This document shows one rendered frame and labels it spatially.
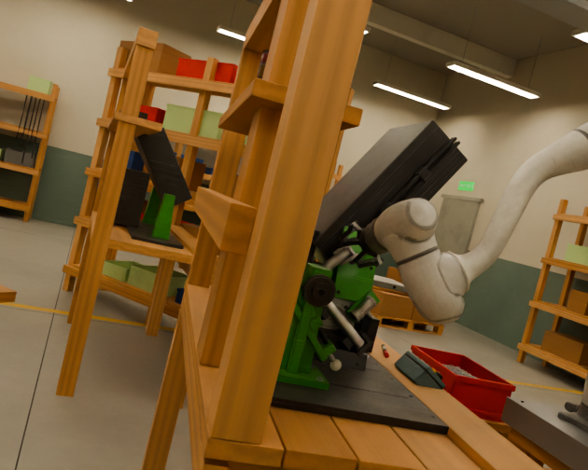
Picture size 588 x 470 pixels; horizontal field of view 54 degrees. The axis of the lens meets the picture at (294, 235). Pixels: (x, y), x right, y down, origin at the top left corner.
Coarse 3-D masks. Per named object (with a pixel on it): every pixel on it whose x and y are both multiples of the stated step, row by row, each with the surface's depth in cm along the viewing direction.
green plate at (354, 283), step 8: (352, 248) 168; (360, 248) 168; (368, 256) 169; (344, 264) 166; (336, 272) 166; (344, 272) 166; (352, 272) 167; (360, 272) 167; (368, 272) 168; (336, 280) 165; (344, 280) 166; (352, 280) 166; (360, 280) 167; (368, 280) 167; (336, 288) 165; (344, 288) 165; (352, 288) 166; (360, 288) 166; (368, 288) 167; (336, 296) 164; (344, 296) 165; (352, 296) 165; (360, 296) 166
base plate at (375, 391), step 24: (288, 384) 131; (336, 384) 140; (360, 384) 145; (384, 384) 150; (312, 408) 122; (336, 408) 123; (360, 408) 126; (384, 408) 130; (408, 408) 135; (432, 432) 129
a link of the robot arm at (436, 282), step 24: (552, 144) 137; (576, 144) 134; (528, 168) 134; (552, 168) 134; (576, 168) 135; (504, 192) 135; (528, 192) 133; (504, 216) 132; (504, 240) 131; (408, 264) 128; (432, 264) 127; (456, 264) 127; (480, 264) 130; (408, 288) 130; (432, 288) 126; (456, 288) 126; (432, 312) 127; (456, 312) 127
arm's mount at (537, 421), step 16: (512, 400) 160; (528, 400) 165; (512, 416) 159; (528, 416) 153; (544, 416) 152; (528, 432) 152; (544, 432) 147; (560, 432) 142; (576, 432) 144; (544, 448) 146; (560, 448) 141; (576, 448) 137; (576, 464) 136
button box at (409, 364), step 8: (408, 352) 171; (400, 360) 171; (408, 360) 168; (416, 360) 165; (400, 368) 167; (408, 368) 165; (416, 368) 162; (424, 368) 159; (408, 376) 162; (416, 376) 159; (424, 376) 158; (432, 376) 159; (416, 384) 159; (424, 384) 159; (432, 384) 159; (440, 384) 160
